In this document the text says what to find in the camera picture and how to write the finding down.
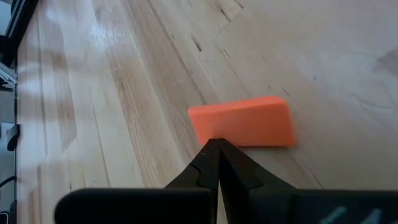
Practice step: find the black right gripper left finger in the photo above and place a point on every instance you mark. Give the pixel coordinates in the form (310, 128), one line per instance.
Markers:
(140, 207)

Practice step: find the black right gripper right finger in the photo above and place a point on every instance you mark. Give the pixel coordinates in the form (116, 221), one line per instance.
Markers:
(295, 207)

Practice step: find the orange rubber eraser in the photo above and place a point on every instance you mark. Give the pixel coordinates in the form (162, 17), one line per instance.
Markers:
(245, 121)

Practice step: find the black aluminium table frame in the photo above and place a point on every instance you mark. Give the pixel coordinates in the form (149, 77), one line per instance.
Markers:
(21, 25)

